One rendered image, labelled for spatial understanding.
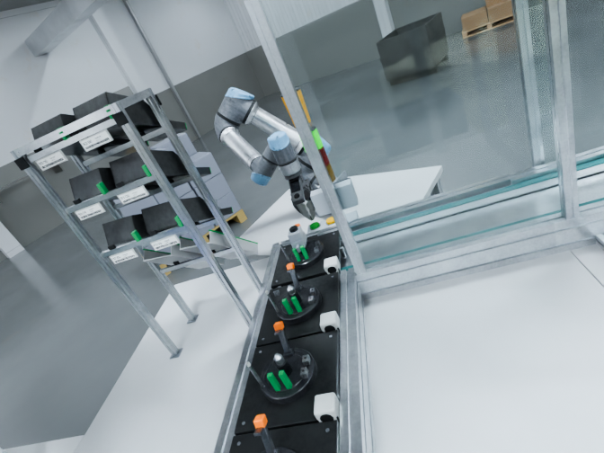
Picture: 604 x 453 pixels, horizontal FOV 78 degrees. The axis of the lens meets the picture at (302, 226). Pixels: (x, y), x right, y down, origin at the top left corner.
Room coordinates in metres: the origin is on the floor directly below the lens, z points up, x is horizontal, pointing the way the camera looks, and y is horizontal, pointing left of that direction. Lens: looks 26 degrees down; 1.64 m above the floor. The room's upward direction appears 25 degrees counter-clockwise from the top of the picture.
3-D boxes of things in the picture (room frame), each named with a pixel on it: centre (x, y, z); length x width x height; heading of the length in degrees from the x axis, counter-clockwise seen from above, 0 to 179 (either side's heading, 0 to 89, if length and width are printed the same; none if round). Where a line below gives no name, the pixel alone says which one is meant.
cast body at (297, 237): (1.13, 0.03, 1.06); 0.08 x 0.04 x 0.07; 163
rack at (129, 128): (1.13, 0.41, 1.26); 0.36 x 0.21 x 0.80; 73
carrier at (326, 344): (0.66, 0.18, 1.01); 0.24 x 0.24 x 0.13; 73
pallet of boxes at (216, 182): (4.25, 1.24, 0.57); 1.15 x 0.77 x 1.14; 117
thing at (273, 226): (1.64, -0.15, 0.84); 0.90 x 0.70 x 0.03; 45
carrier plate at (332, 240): (1.14, 0.03, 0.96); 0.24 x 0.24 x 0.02; 73
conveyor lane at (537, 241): (1.03, -0.25, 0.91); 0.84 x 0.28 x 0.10; 73
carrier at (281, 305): (0.90, 0.10, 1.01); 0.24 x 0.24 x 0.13; 73
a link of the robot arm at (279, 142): (1.37, -0.05, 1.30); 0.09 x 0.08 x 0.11; 177
